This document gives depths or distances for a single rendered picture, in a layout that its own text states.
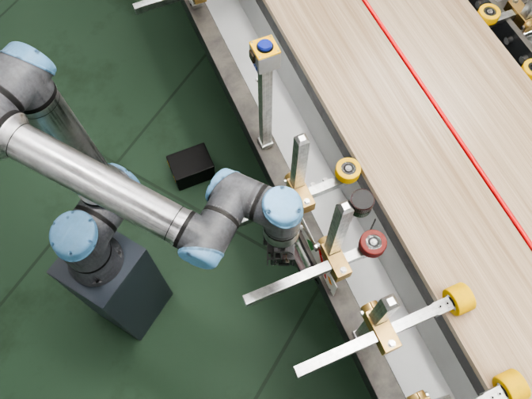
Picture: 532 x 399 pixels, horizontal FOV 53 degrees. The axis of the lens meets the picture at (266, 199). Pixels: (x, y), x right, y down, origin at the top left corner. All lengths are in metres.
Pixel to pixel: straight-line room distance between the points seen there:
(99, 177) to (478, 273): 1.08
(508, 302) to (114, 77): 2.32
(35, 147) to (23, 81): 0.16
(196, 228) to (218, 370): 1.33
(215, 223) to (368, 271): 0.84
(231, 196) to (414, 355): 0.92
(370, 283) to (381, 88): 0.67
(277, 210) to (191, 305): 1.38
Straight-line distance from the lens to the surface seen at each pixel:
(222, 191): 1.19
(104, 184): 1.19
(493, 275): 1.68
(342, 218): 1.35
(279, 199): 1.16
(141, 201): 1.17
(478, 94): 1.97
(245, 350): 2.41
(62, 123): 1.45
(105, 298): 1.92
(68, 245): 1.72
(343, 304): 1.75
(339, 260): 1.60
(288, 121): 2.11
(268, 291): 1.57
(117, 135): 2.91
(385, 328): 1.47
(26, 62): 1.33
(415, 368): 1.84
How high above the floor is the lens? 2.38
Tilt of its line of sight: 65 degrees down
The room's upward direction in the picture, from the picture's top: straight up
